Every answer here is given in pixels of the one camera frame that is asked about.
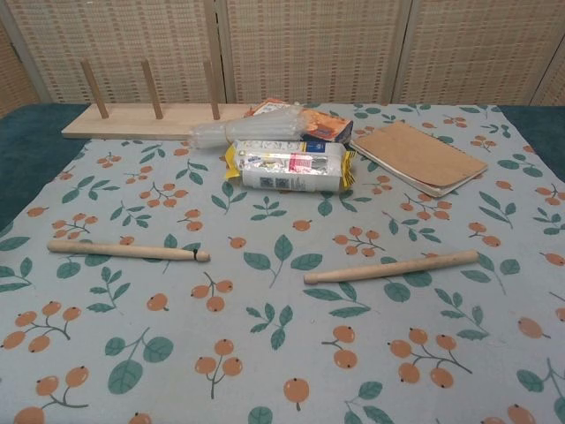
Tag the wooden stick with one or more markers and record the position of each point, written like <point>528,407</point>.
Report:
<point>132,252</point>
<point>397,268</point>

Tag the white and yellow snack packet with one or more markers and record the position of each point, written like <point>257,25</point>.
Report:
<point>287,172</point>

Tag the clear plastic package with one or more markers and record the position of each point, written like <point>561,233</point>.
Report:
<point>256,128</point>

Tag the orange snack box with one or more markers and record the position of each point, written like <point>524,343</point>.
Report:
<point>329,126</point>

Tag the floral print tablecloth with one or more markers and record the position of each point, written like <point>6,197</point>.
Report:
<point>282,353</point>

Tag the brown cover spiral notebook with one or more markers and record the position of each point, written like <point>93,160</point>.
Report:
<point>419,159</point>

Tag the woven bamboo folding screen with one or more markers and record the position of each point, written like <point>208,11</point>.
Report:
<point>309,44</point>

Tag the wooden board with three pegs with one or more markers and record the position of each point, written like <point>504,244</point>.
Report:
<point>132,126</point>

